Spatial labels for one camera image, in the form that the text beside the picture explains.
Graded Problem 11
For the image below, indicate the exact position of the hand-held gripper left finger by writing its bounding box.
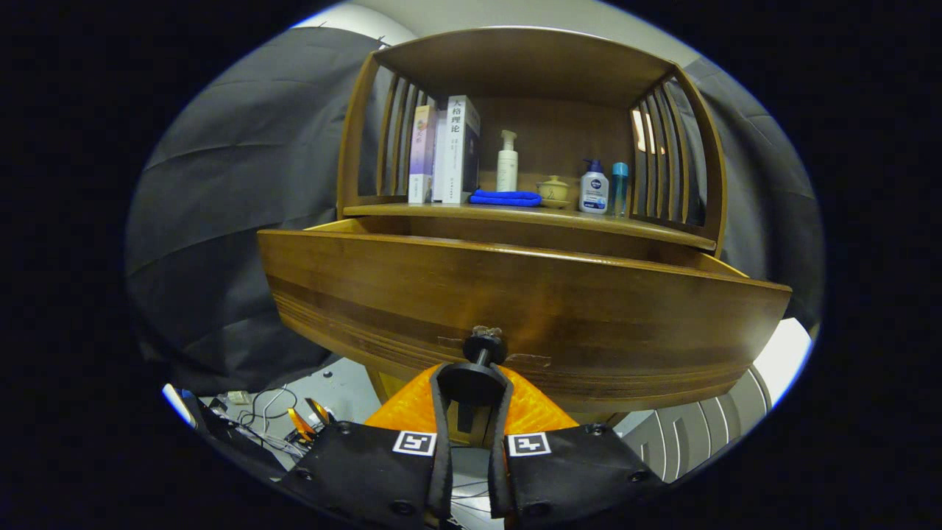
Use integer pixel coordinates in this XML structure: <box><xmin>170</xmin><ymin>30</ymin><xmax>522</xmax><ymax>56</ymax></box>
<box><xmin>276</xmin><ymin>362</ymin><xmax>455</xmax><ymax>530</ymax></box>

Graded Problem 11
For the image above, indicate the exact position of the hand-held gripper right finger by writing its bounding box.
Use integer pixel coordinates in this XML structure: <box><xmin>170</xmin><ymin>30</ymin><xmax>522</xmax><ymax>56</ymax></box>
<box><xmin>488</xmin><ymin>364</ymin><xmax>667</xmax><ymax>527</ymax></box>

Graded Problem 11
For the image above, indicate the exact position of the brown wooden drawer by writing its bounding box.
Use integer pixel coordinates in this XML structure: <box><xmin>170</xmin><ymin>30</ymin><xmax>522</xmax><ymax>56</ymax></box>
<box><xmin>256</xmin><ymin>217</ymin><xmax>793</xmax><ymax>413</ymax></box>

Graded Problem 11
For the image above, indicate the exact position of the wooden countertop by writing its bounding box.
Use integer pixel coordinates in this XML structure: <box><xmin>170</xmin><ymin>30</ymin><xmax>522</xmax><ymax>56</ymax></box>
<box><xmin>342</xmin><ymin>202</ymin><xmax>718</xmax><ymax>251</ymax></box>

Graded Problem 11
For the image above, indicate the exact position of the brown wooden cabinet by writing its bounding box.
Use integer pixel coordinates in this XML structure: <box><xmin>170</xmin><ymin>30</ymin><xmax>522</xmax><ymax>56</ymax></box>
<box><xmin>337</xmin><ymin>26</ymin><xmax>729</xmax><ymax>258</ymax></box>

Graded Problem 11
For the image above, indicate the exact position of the orange black device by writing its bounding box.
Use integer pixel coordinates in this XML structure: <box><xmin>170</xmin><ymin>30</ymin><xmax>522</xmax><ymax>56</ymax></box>
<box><xmin>287</xmin><ymin>397</ymin><xmax>332</xmax><ymax>442</ymax></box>

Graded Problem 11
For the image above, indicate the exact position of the grey ribbed panel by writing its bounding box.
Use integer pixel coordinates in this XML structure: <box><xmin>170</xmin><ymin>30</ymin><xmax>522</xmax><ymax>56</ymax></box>
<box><xmin>622</xmin><ymin>367</ymin><xmax>773</xmax><ymax>483</ymax></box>

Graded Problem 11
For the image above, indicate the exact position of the blue folded cloth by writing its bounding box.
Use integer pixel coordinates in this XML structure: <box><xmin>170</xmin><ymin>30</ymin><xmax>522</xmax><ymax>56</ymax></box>
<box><xmin>469</xmin><ymin>189</ymin><xmax>543</xmax><ymax>208</ymax></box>

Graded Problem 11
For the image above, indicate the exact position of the white blue-capped lotion bottle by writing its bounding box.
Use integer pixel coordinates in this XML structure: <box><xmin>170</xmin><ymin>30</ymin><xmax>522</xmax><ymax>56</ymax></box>
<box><xmin>578</xmin><ymin>158</ymin><xmax>610</xmax><ymax>215</ymax></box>

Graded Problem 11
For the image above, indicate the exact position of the white pump bottle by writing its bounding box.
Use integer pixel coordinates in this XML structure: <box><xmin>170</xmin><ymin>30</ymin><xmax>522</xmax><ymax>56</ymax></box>
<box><xmin>496</xmin><ymin>130</ymin><xmax>519</xmax><ymax>193</ymax></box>

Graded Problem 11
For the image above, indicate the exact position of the white board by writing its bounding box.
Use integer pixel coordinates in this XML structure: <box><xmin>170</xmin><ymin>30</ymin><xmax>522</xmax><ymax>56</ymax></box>
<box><xmin>751</xmin><ymin>317</ymin><xmax>818</xmax><ymax>406</ymax></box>

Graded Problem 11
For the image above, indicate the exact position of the slim teal bottle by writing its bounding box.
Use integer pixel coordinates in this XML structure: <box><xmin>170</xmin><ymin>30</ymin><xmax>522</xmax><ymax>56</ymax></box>
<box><xmin>611</xmin><ymin>162</ymin><xmax>630</xmax><ymax>218</ymax></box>

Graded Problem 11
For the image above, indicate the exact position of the thin pale book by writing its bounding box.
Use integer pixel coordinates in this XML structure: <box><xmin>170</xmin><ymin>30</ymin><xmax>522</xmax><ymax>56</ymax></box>
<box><xmin>431</xmin><ymin>109</ymin><xmax>450</xmax><ymax>203</ymax></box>

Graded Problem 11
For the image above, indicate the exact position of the thick white book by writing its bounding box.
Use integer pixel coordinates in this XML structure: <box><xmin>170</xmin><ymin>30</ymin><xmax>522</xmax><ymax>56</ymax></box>
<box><xmin>442</xmin><ymin>95</ymin><xmax>481</xmax><ymax>205</ymax></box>

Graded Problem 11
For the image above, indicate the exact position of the pink book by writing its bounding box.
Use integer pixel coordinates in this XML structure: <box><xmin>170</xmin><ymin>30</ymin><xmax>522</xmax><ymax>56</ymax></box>
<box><xmin>408</xmin><ymin>105</ymin><xmax>438</xmax><ymax>205</ymax></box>

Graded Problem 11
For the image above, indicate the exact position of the black backdrop cloth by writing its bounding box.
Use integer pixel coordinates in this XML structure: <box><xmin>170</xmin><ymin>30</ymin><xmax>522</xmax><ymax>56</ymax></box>
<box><xmin>124</xmin><ymin>28</ymin><xmax>825</xmax><ymax>398</ymax></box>

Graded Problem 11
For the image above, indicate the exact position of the black cable bundle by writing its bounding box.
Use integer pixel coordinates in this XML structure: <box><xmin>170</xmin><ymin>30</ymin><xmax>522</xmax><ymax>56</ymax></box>
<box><xmin>213</xmin><ymin>383</ymin><xmax>339</xmax><ymax>457</ymax></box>

